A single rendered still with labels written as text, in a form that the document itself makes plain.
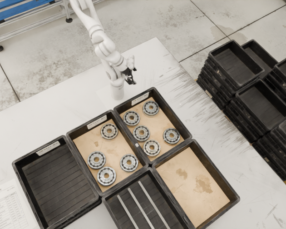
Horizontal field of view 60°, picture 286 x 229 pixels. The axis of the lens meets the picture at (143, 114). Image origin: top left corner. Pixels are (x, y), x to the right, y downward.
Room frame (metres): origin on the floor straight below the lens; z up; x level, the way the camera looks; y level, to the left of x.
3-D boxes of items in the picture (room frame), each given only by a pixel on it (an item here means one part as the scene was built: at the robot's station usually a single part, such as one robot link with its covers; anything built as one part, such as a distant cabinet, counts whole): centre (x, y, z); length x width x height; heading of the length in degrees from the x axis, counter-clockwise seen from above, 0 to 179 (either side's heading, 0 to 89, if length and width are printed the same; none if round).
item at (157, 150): (0.47, -0.08, 0.86); 0.10 x 0.10 x 0.01
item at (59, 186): (0.20, 0.39, 0.87); 0.40 x 0.30 x 0.11; 42
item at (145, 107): (0.73, -0.04, 0.86); 0.10 x 0.10 x 0.01
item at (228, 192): (0.30, -0.33, 0.87); 0.40 x 0.30 x 0.11; 42
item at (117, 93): (0.87, 0.20, 0.79); 0.09 x 0.09 x 0.17; 31
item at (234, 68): (1.43, -0.71, 0.37); 0.40 x 0.30 x 0.45; 42
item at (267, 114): (1.14, -0.98, 0.31); 0.40 x 0.30 x 0.34; 42
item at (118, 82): (0.87, 0.20, 0.95); 0.09 x 0.09 x 0.17; 44
